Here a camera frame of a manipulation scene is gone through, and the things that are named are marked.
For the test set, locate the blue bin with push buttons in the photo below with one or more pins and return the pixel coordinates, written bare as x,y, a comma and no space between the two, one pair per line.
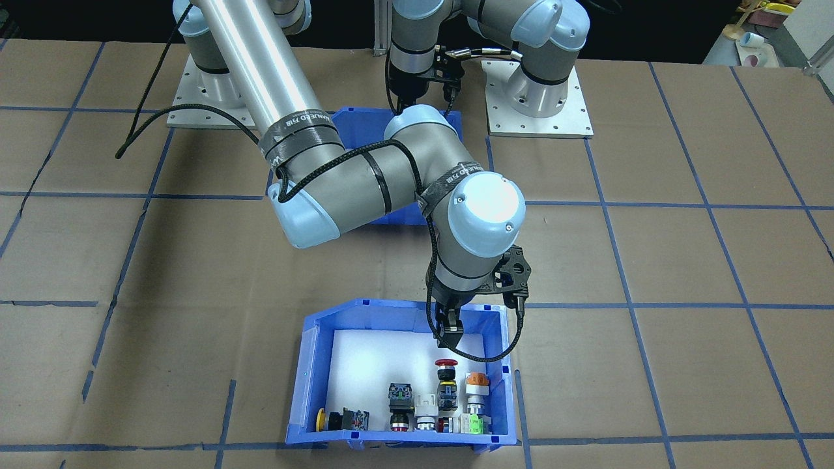
404,316

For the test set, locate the blue bin with batteries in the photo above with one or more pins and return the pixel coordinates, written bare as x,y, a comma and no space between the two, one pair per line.
355,127

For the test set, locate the red mushroom emergency button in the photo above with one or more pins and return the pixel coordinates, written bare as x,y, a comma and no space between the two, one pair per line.
447,384

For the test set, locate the white block silver push button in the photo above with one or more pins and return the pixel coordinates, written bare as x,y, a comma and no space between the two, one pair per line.
426,404

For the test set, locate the red button with black block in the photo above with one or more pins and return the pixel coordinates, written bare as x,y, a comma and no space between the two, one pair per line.
401,396

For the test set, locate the white foam pad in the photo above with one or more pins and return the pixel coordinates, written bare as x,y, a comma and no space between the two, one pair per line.
371,365

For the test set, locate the small red black button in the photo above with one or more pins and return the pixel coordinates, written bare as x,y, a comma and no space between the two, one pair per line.
447,425

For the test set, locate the green white terminal block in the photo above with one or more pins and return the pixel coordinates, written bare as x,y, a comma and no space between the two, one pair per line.
475,425

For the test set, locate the yellow push button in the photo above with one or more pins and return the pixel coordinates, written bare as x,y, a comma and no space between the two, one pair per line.
335,421

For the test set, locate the wooden stand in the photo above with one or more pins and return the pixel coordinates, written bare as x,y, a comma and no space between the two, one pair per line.
735,29

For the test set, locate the white blue cup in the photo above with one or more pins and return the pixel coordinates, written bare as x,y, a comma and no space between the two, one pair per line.
751,40

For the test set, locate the pink white bowl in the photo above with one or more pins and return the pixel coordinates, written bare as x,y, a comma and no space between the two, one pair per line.
759,60

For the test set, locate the yellow toy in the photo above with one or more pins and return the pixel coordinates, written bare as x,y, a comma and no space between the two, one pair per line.
775,8

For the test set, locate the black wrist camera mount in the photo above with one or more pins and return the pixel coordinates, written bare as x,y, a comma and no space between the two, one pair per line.
511,273
449,68

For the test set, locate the orange white selector switch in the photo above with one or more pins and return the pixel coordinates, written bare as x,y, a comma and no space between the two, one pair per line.
477,387

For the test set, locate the aluminium extrusion post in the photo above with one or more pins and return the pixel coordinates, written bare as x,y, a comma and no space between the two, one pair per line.
383,26

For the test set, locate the white square base plate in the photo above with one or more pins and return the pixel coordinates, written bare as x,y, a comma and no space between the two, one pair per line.
189,104
567,124

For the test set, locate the metal corner bracket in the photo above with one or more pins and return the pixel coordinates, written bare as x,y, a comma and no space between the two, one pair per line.
818,65

